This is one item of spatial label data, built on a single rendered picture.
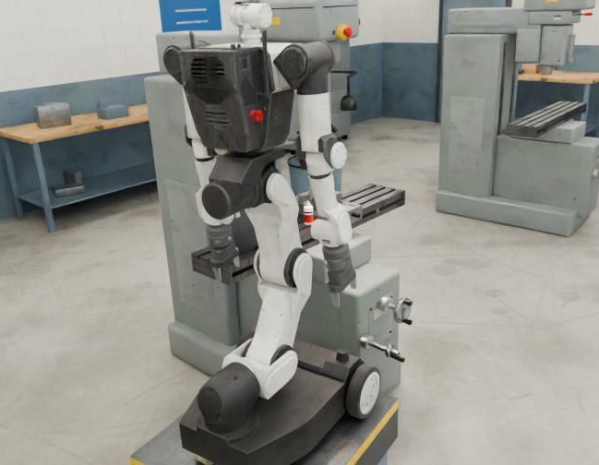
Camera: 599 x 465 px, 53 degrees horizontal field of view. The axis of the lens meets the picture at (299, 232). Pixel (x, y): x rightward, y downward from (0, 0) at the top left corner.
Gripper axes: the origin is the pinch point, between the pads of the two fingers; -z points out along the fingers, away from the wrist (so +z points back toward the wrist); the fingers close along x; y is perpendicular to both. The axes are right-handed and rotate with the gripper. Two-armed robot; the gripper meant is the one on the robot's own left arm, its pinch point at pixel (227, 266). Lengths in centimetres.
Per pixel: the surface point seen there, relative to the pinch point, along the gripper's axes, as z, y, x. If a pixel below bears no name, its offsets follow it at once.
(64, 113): -33, 363, 177
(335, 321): -48, -18, 40
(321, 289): -35, -10, 43
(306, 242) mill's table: -17, 0, 50
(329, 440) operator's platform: -54, -47, -13
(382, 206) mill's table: -25, -7, 106
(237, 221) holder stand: 5.8, 11.4, 21.3
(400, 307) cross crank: -39, -44, 51
